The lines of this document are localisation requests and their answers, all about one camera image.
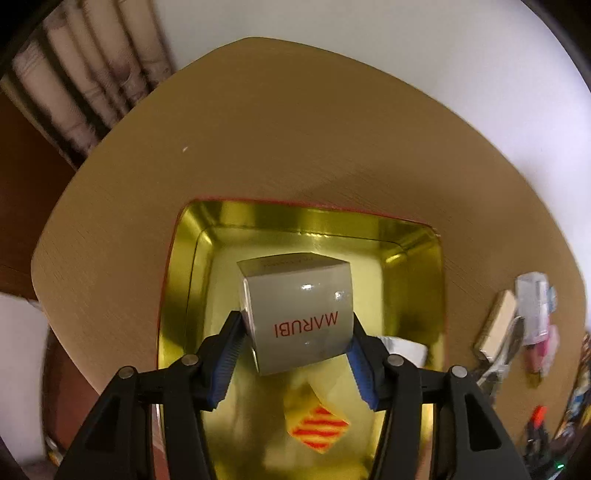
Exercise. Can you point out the striped curtain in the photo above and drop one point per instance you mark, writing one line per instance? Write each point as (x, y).
(87, 69)

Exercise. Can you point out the metal clip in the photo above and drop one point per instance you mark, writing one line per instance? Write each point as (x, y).
(501, 364)

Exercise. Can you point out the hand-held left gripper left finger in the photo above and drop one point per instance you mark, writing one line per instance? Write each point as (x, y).
(220, 369)

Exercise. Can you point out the white cup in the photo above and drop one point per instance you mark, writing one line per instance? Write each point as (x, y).
(408, 351)

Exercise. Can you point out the gold metal tin tray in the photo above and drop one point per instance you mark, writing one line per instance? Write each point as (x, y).
(231, 258)

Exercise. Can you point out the clear case with red insert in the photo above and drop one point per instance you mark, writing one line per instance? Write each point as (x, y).
(541, 353)

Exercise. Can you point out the colourful shelf clutter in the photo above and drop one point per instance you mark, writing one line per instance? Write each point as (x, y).
(575, 406)

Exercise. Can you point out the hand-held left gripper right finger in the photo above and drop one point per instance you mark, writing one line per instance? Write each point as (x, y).
(365, 374)

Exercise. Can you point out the dark wooden furniture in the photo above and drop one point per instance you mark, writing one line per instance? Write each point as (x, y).
(27, 194)

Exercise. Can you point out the beige cardboard box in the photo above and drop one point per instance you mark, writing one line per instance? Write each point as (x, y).
(496, 323)

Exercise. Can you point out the red pen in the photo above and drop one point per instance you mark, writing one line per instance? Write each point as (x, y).
(538, 417)

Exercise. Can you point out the grey cardboard box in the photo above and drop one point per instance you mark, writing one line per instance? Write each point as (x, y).
(298, 314)

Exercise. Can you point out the yellow red-striped packet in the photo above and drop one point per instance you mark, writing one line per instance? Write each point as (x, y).
(317, 427)

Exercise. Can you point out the clear plastic packet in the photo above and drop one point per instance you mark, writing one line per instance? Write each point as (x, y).
(534, 300)

